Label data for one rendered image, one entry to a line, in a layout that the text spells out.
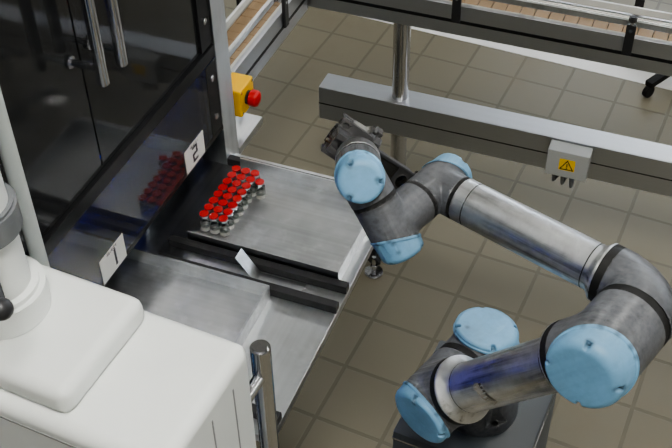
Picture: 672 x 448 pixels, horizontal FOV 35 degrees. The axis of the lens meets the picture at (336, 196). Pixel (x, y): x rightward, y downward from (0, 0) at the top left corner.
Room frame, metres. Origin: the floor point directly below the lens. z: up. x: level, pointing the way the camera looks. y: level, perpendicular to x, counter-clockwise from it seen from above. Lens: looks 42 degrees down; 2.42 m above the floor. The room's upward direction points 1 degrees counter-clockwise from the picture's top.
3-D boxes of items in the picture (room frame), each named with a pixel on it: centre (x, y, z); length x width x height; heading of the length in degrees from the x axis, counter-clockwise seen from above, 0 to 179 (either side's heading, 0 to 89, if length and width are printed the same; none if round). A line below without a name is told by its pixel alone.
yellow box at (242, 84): (1.98, 0.23, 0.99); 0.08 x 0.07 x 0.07; 68
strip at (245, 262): (1.48, 0.13, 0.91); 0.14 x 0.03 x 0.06; 69
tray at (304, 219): (1.66, 0.11, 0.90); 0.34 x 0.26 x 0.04; 68
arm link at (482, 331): (1.23, -0.26, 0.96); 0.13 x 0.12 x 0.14; 139
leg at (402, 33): (2.56, -0.20, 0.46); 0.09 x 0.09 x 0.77; 68
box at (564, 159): (2.30, -0.67, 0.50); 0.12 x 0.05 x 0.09; 68
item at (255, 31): (2.29, 0.25, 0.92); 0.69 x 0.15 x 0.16; 158
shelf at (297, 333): (1.52, 0.21, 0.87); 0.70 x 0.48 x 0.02; 158
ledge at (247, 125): (2.01, 0.26, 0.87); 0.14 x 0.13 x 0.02; 68
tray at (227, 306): (1.38, 0.34, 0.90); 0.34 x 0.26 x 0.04; 68
